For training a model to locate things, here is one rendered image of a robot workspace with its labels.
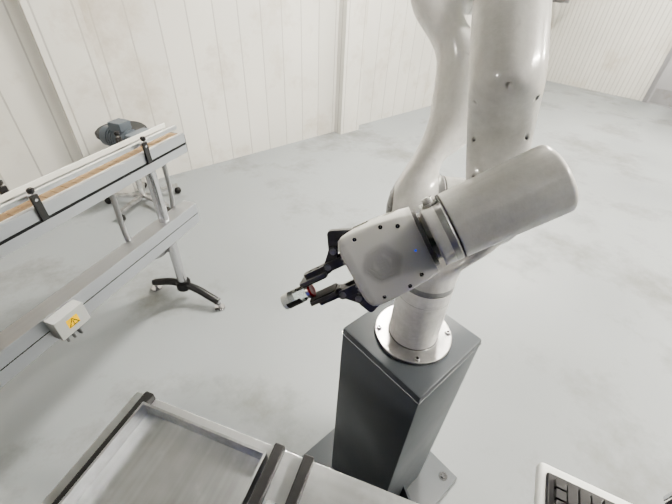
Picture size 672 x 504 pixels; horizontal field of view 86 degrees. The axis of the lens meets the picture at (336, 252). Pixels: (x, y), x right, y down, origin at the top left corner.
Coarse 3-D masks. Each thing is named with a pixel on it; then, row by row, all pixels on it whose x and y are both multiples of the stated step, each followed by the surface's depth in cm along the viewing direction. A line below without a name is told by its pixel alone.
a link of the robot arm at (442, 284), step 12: (456, 180) 64; (480, 252) 66; (444, 264) 70; (456, 264) 69; (468, 264) 68; (444, 276) 70; (456, 276) 72; (420, 288) 73; (432, 288) 72; (444, 288) 73
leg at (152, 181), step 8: (152, 176) 162; (152, 184) 164; (152, 192) 166; (160, 192) 169; (152, 200) 170; (160, 200) 170; (160, 208) 172; (160, 216) 175; (168, 216) 178; (168, 248) 187; (176, 248) 189; (176, 256) 191; (176, 264) 194; (176, 272) 197; (184, 272) 200; (184, 280) 202
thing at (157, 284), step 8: (152, 280) 213; (160, 280) 210; (168, 280) 207; (176, 280) 205; (152, 288) 216; (160, 288) 217; (184, 288) 203; (192, 288) 203; (200, 288) 203; (208, 296) 203; (216, 296) 204; (216, 304) 203
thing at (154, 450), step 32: (160, 416) 68; (128, 448) 64; (160, 448) 64; (192, 448) 65; (224, 448) 65; (256, 448) 62; (96, 480) 60; (128, 480) 60; (160, 480) 61; (192, 480) 61; (224, 480) 61; (256, 480) 60
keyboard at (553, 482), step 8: (552, 480) 69; (560, 480) 68; (552, 488) 68; (560, 488) 67; (568, 488) 67; (576, 488) 67; (552, 496) 67; (560, 496) 66; (568, 496) 66; (576, 496) 66; (584, 496) 66; (592, 496) 66
